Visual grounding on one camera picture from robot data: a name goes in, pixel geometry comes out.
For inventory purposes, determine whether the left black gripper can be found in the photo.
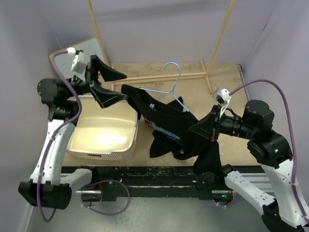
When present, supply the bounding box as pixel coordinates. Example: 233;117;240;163
63;55;127;107

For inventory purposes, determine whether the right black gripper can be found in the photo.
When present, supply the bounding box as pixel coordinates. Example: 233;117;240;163
189;102;256;140

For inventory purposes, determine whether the black printed t shirt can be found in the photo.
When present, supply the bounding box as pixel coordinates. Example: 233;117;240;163
121;85;222;175

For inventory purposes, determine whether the light blue wire hanger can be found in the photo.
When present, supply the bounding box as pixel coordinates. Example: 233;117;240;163
140;61;190;112

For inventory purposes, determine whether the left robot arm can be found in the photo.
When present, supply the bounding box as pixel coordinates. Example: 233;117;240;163
18;50;127;210

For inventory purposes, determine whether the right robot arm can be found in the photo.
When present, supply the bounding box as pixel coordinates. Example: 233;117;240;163
189;100;309;232

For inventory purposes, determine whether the white plastic laundry basket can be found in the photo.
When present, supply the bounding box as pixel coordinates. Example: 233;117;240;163
67;95;138;160

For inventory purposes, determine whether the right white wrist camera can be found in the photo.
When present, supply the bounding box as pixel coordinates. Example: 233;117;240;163
212;87;231;117

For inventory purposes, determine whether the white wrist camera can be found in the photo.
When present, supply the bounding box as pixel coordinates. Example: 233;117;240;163
67;47;88;74
212;87;231;117

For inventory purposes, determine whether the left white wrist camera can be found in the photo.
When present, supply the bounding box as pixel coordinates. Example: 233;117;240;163
67;47;88;74

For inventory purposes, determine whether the small whiteboard with wooden frame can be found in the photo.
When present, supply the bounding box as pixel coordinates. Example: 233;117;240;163
55;37;108;81

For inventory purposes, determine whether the wooden clothes rack frame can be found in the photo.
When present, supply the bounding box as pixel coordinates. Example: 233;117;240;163
86;0;237;94

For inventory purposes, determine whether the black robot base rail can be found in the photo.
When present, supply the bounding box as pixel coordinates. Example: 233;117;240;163
77;166;234;203

